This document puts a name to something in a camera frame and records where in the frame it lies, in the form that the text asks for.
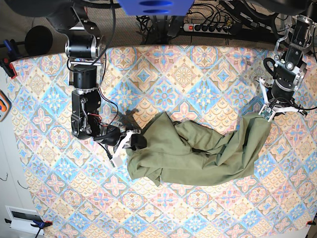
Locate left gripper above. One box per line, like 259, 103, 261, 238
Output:
268, 79, 294, 104

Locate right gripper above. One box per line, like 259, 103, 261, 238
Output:
94, 125, 147, 151

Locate olive green t-shirt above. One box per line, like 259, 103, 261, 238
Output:
127, 112, 271, 186

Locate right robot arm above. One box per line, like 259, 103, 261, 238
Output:
48, 1, 147, 150

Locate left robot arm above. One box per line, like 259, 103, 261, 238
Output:
264, 15, 317, 107

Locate patterned tile tablecloth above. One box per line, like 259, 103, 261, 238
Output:
7, 46, 317, 238

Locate white power strip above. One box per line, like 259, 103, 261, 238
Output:
183, 23, 231, 35

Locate blue clamp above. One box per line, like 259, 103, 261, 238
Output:
3, 218, 53, 229

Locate blue box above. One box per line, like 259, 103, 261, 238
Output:
118, 0, 194, 16

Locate orange grey device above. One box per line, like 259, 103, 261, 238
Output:
0, 90, 12, 122

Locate black round stool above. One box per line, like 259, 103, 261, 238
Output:
24, 25, 53, 57

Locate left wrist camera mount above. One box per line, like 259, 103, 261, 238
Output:
259, 77, 308, 122

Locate tangled black cables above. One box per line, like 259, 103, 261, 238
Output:
135, 15, 184, 45

